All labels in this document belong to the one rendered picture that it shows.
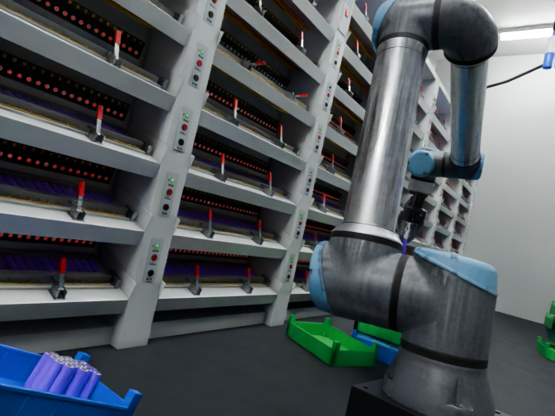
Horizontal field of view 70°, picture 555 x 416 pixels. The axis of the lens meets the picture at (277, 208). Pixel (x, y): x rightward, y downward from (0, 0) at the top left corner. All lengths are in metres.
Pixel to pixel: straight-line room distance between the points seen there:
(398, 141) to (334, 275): 0.31
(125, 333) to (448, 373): 0.81
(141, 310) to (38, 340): 0.25
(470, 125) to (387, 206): 0.49
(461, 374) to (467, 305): 0.11
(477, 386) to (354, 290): 0.25
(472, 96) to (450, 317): 0.61
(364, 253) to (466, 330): 0.21
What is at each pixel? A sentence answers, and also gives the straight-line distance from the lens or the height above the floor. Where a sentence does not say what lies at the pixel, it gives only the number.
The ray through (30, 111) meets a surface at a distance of 1.03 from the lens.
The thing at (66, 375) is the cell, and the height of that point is 0.08.
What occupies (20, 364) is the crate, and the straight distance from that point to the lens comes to 0.90.
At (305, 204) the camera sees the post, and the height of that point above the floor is 0.52.
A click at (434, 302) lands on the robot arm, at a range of 0.75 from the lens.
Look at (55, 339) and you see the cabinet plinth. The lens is 1.14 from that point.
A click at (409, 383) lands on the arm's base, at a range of 0.77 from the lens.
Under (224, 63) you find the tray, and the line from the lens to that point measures 1.29.
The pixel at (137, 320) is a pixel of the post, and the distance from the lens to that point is 1.19.
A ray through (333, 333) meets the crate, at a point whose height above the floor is 0.03.
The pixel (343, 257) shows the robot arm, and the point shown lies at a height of 0.39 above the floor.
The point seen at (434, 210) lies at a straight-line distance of 3.60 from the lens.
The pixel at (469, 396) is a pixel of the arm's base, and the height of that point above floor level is 0.22.
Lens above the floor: 0.42
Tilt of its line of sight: 2 degrees up
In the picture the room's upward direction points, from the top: 13 degrees clockwise
